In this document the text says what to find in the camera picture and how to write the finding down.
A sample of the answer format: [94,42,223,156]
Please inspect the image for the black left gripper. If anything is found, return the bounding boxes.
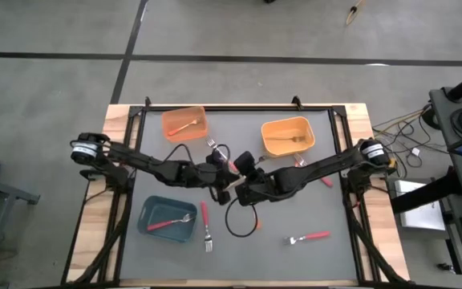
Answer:
[192,149,240,206]

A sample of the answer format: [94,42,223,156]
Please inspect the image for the red-handled silver fork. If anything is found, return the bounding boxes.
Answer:
[293,152,334,189]
[146,213,196,232]
[282,230,332,246]
[200,200,214,254]

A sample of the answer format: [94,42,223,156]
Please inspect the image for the teal plastic bin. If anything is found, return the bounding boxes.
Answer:
[136,195,199,244]

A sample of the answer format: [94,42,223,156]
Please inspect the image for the yellow plastic bin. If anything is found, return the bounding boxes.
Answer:
[260,116,317,158]

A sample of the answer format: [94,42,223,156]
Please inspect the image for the grey table mat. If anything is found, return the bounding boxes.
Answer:
[119,108,359,282]

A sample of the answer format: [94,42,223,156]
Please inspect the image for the white box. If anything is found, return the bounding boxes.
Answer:
[394,178,448,233]

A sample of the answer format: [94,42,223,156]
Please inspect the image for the grey equipment cart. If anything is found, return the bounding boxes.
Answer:
[428,86,462,289]

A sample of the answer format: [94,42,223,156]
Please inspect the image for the small black floor object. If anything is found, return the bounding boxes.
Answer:
[436,262,457,275]

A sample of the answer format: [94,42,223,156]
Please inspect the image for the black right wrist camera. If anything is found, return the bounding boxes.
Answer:
[233,150,257,177]

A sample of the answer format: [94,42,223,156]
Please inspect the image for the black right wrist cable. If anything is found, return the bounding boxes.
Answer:
[224,195,259,238]

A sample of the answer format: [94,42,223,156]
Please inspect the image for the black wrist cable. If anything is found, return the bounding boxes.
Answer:
[162,142,233,165]
[224,195,259,238]

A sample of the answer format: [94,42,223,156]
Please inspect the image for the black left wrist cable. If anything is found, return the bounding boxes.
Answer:
[162,142,233,165]

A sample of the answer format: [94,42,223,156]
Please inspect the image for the black metal table frame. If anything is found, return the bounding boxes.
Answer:
[60,95,415,289]

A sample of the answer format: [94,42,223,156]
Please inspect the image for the loose floor cables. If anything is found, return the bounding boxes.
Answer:
[371,104,435,169]

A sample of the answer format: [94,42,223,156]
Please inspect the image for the yellow hanging cable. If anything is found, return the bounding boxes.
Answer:
[344,0,367,26]

